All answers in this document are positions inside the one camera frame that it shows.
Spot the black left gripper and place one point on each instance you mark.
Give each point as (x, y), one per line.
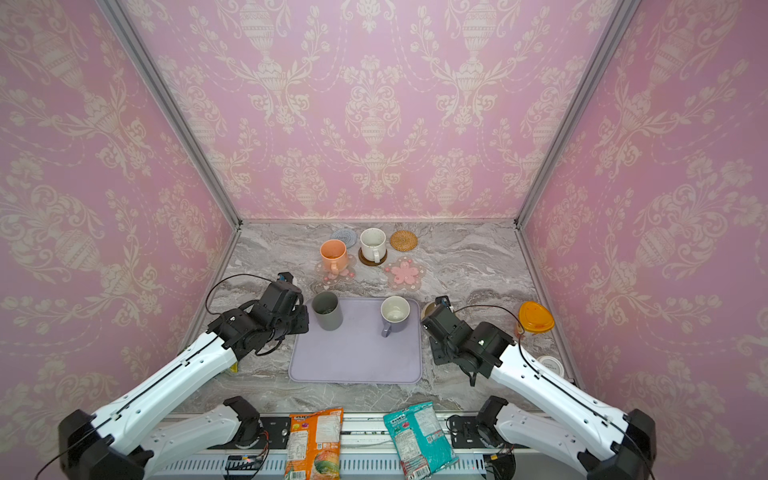
(304, 319)

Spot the grey mug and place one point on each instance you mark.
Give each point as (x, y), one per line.
(327, 310)

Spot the lavender mug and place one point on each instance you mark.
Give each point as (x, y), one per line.
(395, 311)

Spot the pink flower silicone coaster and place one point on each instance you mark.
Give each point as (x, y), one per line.
(405, 274)

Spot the peach orange mug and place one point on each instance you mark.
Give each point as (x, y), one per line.
(334, 255)

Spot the blue woven round coaster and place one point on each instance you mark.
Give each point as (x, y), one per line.
(347, 236)

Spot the brown wooden round coaster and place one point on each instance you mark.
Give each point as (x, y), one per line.
(370, 263)

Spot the white mug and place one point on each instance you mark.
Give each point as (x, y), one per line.
(373, 245)

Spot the beige yellow mug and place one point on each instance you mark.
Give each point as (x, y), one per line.
(428, 309)

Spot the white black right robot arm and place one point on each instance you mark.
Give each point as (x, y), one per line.
(597, 440)

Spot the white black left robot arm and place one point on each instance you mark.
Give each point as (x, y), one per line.
(84, 454)

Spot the woven rattan round coaster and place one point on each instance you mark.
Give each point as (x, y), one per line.
(404, 240)

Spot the lavender silicone tray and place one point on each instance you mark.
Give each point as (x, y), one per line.
(357, 352)

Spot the teal snack bag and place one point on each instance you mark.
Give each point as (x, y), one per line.
(421, 444)

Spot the orange snack bag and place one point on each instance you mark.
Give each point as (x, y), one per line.
(314, 446)

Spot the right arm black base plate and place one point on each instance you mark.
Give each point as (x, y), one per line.
(464, 433)

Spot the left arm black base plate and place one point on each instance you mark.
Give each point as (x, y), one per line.
(276, 430)

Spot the aluminium front rail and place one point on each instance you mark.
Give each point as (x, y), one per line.
(360, 429)

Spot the aluminium frame post left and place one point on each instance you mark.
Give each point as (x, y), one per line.
(118, 18)

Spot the aluminium frame post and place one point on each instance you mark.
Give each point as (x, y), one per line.
(618, 24)
(118, 18)

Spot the aluminium frame post right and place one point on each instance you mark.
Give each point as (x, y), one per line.
(618, 24)

